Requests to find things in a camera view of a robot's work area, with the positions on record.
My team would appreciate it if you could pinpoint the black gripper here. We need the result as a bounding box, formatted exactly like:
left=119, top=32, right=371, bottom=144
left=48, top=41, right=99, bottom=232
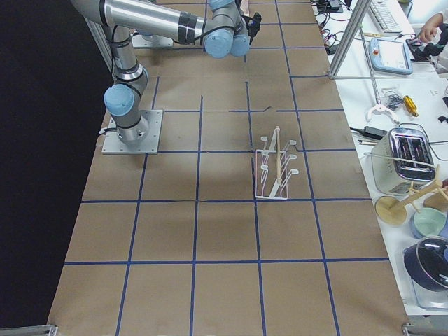
left=244, top=12, right=262, bottom=37

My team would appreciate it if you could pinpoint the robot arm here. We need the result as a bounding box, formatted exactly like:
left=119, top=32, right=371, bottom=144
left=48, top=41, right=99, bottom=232
left=72, top=0, right=262, bottom=145

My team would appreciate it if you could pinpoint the person hand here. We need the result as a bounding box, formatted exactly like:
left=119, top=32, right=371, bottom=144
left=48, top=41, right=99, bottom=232
left=419, top=23, right=438, bottom=43

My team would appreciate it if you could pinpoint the white keyboard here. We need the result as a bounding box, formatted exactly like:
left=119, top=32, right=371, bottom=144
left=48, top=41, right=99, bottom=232
left=367, top=1, right=403, bottom=36

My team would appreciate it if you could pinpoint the teach pendant tablet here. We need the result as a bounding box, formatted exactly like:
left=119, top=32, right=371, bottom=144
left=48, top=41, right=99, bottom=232
left=368, top=38, right=413, bottom=75

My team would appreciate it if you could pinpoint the black power adapter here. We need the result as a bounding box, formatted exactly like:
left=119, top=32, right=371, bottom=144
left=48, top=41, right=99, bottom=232
left=364, top=126, right=387, bottom=139

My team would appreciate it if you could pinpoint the yellow tool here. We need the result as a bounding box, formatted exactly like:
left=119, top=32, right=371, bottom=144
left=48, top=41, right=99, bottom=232
left=403, top=95, right=419, bottom=117

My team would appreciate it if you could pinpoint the silver toaster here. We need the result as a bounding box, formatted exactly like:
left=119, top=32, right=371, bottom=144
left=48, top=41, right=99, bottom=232
left=370, top=127, right=436, bottom=195

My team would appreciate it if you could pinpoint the wooden mug tree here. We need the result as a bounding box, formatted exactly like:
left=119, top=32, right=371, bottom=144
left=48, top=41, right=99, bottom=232
left=374, top=164, right=447, bottom=225

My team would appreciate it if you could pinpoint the green ceramic bowl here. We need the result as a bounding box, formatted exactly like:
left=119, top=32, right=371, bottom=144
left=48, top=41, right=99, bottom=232
left=409, top=207, right=447, bottom=239

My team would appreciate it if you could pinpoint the dark blue pot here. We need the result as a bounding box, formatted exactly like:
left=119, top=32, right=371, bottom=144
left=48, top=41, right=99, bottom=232
left=404, top=236, right=447, bottom=292

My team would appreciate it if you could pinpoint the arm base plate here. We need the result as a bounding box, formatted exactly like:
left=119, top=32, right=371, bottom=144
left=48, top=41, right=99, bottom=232
left=102, top=110, right=164, bottom=155
left=132, top=31, right=174, bottom=49

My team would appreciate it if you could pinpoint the aluminium frame post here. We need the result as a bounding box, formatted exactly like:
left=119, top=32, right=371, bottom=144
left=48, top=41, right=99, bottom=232
left=328, top=0, right=371, bottom=79

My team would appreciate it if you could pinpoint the white wire cup rack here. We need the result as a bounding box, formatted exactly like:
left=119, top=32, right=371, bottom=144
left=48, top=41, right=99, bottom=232
left=255, top=125, right=300, bottom=200

